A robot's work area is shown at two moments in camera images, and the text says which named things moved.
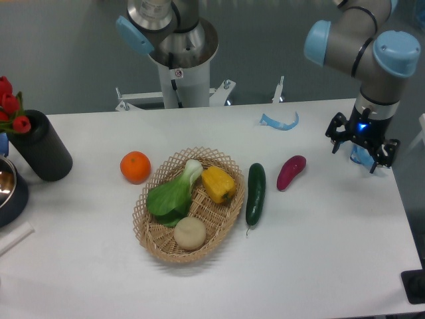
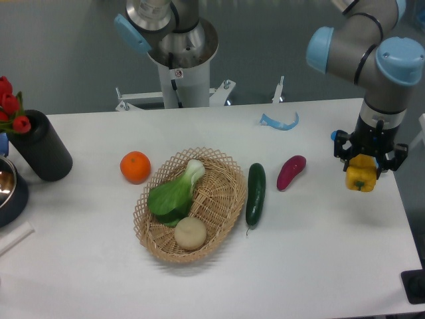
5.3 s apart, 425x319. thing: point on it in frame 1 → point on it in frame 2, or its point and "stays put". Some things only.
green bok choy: x=169 y=201 stays put
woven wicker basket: x=218 y=217 stays put
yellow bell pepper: x=220 y=185 → x=361 y=173
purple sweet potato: x=291 y=168 stays put
